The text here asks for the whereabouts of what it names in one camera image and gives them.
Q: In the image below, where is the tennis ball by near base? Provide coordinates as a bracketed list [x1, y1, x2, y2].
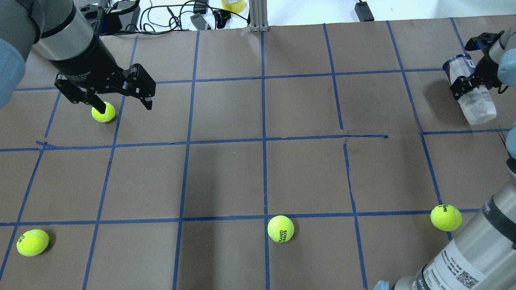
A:
[267, 215, 295, 243]

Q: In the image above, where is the far right tennis ball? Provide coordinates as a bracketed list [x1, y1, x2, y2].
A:
[91, 101, 116, 123]

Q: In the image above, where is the tennis ball mid table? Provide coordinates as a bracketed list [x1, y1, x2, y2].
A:
[16, 229, 50, 257]

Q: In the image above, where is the nearest tennis ball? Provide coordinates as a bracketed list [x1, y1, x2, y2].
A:
[431, 204, 463, 232]

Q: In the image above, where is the yellow tape roll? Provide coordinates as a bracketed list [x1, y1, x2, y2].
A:
[221, 0, 246, 14]

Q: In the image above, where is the aluminium frame post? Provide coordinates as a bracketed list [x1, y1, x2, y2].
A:
[249, 0, 269, 32]

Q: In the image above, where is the black power adapter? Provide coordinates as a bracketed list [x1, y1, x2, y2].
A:
[354, 0, 375, 22]

